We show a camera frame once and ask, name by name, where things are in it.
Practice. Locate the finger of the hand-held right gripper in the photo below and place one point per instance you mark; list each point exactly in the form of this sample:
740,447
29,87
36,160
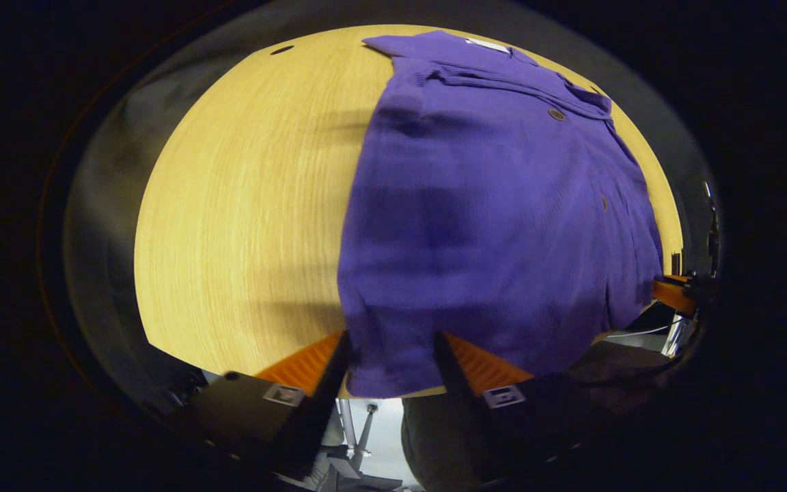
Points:
673,294

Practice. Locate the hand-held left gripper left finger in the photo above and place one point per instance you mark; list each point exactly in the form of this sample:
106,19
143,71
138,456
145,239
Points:
322,417

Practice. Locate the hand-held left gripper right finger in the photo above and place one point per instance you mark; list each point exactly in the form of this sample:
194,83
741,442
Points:
462,410

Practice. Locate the purple shirt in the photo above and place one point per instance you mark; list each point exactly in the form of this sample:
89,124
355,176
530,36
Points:
489,239

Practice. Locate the metal table leg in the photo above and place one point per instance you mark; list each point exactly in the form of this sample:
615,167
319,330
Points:
347,424
673,338

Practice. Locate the person's dark trousers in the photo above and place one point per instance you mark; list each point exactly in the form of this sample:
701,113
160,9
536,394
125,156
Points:
427,444

